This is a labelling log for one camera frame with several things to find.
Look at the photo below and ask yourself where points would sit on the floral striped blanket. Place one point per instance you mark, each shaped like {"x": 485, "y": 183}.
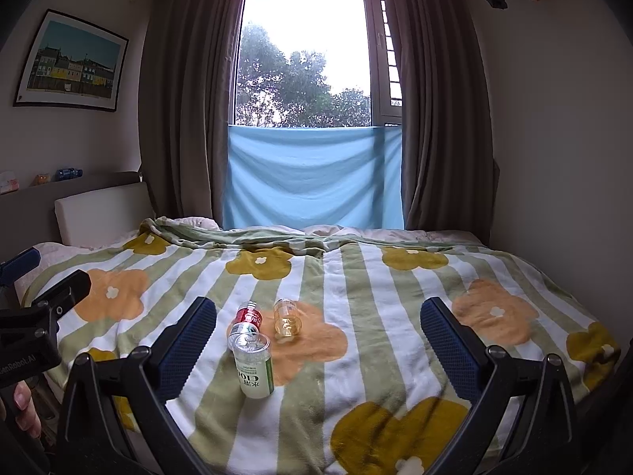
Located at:
{"x": 346, "y": 297}

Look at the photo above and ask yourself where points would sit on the white frame window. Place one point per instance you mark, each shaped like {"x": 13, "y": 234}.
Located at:
{"x": 306, "y": 29}

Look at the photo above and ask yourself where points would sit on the white headboard cushion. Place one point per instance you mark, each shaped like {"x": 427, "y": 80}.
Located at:
{"x": 99, "y": 212}

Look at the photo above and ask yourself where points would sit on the green label bottle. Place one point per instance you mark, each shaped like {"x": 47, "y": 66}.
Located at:
{"x": 254, "y": 368}

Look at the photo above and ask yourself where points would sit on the brown bed headboard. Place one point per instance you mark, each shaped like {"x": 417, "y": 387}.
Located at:
{"x": 29, "y": 208}

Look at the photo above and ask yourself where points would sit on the small orange figurine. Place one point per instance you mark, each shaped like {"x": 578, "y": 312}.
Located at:
{"x": 42, "y": 179}

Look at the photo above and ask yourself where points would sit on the clear yellowish bottle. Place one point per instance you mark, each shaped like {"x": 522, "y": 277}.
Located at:
{"x": 288, "y": 320}

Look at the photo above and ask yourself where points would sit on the person's left hand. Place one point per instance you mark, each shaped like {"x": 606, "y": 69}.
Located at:
{"x": 25, "y": 405}

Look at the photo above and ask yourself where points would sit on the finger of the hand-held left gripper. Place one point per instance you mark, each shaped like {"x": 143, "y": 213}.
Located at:
{"x": 17, "y": 263}
{"x": 64, "y": 289}

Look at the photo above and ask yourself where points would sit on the framed houses picture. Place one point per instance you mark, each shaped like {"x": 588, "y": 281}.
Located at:
{"x": 74, "y": 59}

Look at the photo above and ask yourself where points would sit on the red label bottle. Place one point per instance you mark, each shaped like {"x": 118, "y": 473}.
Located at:
{"x": 247, "y": 319}

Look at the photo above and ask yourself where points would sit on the brown curtain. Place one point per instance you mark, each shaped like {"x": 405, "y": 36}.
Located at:
{"x": 437, "y": 109}
{"x": 188, "y": 109}

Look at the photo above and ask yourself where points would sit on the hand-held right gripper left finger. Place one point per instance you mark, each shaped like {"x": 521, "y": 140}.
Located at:
{"x": 192, "y": 349}

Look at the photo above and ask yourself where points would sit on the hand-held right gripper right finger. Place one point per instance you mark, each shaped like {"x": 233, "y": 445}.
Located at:
{"x": 449, "y": 349}

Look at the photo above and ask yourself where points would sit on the blue plastic bottle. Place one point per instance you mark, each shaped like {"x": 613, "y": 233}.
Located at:
{"x": 68, "y": 174}

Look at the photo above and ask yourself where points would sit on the tissue pack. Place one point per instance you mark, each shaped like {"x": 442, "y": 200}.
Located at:
{"x": 9, "y": 183}

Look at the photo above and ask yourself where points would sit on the light blue cloth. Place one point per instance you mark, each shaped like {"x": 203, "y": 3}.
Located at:
{"x": 311, "y": 178}

